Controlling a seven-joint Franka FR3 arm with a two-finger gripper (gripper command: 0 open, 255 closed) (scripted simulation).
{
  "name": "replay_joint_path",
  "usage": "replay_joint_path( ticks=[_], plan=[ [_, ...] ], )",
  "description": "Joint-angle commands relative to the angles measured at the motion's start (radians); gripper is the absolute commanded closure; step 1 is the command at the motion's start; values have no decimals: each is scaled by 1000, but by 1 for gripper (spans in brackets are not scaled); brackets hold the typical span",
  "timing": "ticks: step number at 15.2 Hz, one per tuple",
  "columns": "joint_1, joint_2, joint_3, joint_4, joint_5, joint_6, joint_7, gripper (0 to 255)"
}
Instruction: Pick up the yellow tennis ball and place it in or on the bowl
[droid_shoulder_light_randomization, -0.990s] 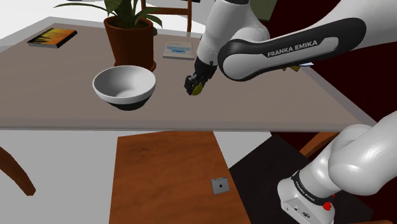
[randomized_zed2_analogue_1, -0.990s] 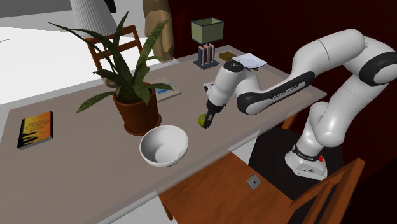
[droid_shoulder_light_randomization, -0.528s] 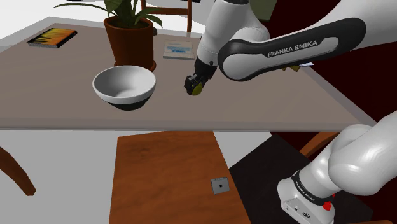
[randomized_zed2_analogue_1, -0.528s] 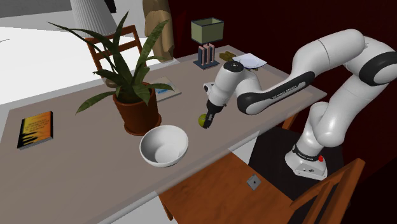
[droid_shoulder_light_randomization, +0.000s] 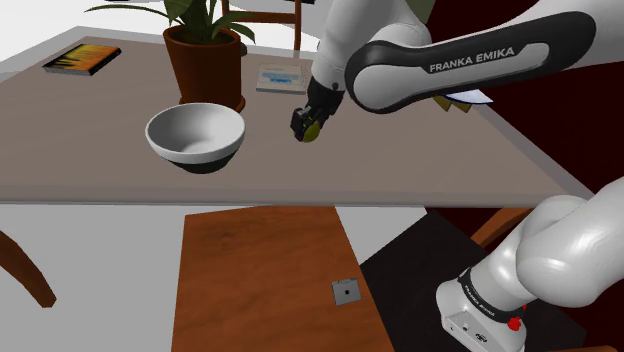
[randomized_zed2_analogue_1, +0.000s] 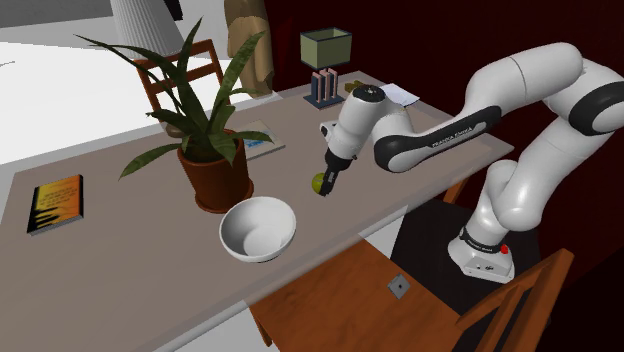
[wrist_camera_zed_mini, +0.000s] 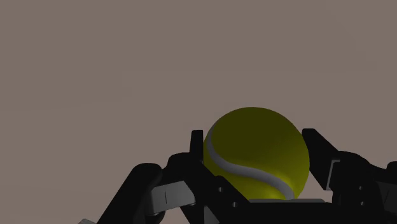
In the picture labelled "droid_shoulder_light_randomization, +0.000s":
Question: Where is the curved brown wooden chair leg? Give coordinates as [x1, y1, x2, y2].
[0, 228, 58, 310]

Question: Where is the white bowl with black base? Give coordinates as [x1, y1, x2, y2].
[144, 101, 247, 176]

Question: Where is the white book with blue print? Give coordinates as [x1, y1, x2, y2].
[255, 62, 314, 96]

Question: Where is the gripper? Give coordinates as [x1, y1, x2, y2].
[290, 76, 346, 138]

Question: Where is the orange and black book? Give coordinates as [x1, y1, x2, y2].
[42, 43, 123, 77]

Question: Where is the small grey square tag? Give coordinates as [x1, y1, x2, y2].
[331, 277, 363, 307]

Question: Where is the white and blue paper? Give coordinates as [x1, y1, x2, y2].
[442, 89, 495, 106]

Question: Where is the brown wooden chair part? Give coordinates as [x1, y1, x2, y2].
[470, 207, 534, 249]

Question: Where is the brown wooden chair seat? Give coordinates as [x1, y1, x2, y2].
[170, 205, 397, 352]

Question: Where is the green plant in brown pot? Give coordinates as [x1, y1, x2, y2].
[84, 0, 258, 114]

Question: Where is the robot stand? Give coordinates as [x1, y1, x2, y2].
[359, 208, 588, 352]

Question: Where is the brown-grey table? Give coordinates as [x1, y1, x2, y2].
[0, 25, 595, 209]

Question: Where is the wooden chair with slatted back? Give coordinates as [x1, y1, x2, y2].
[221, 0, 304, 53]

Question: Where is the yellow folded paper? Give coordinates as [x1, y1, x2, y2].
[432, 94, 474, 115]

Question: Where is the yellow-green round fruit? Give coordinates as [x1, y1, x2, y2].
[301, 119, 323, 144]

